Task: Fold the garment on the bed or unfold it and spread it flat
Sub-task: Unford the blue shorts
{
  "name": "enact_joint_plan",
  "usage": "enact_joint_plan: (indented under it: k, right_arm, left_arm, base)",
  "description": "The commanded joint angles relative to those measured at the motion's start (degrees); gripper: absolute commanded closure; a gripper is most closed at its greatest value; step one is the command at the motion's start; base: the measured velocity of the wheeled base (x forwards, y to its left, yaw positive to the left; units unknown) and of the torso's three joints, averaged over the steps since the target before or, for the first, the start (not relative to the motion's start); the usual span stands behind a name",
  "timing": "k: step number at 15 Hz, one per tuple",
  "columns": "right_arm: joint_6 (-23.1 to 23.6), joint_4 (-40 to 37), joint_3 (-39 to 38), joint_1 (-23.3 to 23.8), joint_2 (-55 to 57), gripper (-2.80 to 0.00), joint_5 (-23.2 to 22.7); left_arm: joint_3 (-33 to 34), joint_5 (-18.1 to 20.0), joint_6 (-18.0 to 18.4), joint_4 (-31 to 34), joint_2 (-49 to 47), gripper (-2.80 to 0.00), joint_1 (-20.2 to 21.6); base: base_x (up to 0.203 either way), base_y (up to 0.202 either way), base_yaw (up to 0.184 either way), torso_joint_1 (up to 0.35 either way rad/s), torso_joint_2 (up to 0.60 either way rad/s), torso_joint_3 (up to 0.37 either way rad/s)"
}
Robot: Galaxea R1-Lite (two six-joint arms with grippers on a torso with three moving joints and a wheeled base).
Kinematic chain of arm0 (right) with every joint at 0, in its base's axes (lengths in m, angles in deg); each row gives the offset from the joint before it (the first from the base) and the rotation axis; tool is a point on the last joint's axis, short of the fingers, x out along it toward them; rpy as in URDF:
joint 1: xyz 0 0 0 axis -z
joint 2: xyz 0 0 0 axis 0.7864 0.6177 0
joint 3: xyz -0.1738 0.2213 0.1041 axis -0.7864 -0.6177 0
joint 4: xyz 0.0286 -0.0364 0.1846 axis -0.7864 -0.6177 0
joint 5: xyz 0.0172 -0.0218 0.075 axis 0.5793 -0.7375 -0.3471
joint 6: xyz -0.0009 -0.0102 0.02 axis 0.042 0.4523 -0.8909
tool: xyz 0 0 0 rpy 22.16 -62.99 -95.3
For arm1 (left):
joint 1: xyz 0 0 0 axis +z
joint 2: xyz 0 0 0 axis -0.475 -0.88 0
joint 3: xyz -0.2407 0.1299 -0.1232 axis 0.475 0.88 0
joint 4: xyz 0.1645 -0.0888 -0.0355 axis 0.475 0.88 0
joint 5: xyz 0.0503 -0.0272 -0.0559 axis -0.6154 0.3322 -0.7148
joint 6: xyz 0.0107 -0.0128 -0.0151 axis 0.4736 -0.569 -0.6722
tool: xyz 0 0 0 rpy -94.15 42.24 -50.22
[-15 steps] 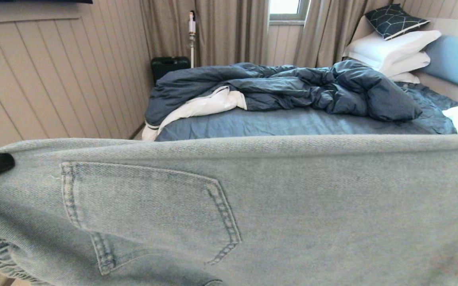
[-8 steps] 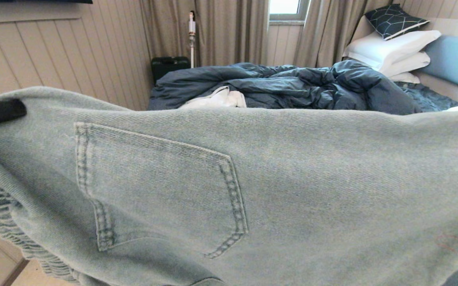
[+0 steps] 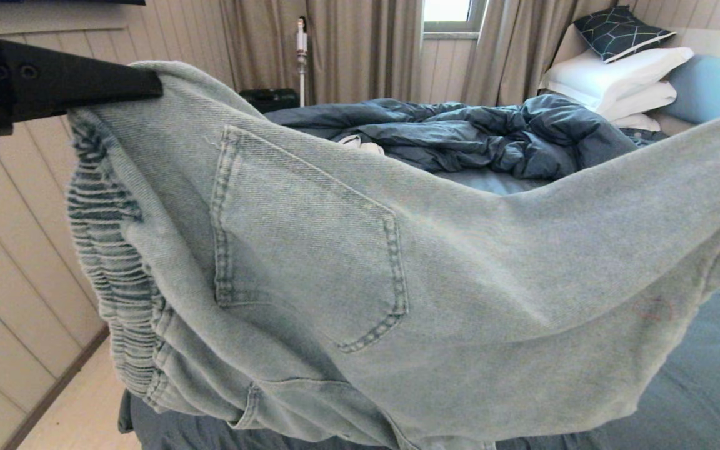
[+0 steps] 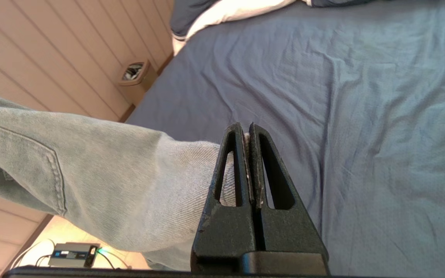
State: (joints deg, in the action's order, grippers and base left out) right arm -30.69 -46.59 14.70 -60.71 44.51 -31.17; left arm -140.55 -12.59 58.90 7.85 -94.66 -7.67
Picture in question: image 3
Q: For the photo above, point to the dark blue white-lined duvet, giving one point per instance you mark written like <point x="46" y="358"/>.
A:
<point x="491" y="134"/>

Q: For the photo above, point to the narrow beige curtain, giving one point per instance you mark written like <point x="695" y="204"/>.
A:
<point x="510" y="53"/>

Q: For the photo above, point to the black hard suitcase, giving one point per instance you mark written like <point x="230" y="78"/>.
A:
<point x="269" y="100"/>

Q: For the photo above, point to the medium white pillow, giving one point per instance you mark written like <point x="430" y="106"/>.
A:
<point x="644" y="99"/>

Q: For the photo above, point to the bed with blue sheet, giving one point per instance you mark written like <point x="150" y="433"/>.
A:
<point x="710" y="362"/>

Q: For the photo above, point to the small white pillow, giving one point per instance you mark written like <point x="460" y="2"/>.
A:
<point x="638" y="122"/>

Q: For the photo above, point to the light blue denim shorts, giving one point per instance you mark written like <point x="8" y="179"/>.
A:
<point x="397" y="281"/>

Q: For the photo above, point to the white stick vacuum cleaner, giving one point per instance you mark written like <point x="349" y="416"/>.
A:
<point x="301" y="40"/>

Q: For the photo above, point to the window with grey frame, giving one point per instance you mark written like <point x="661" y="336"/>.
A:
<point x="450" y="11"/>

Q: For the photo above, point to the large white pillow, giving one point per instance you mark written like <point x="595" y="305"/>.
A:
<point x="607" y="75"/>

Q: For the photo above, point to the light blue headboard pad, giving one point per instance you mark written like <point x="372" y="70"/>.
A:
<point x="710" y="87"/>

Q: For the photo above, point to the wide beige curtain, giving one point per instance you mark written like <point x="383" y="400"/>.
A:
<point x="360" y="53"/>

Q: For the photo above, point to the dark geometric patterned cushion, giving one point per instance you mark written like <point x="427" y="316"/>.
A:
<point x="619" y="31"/>

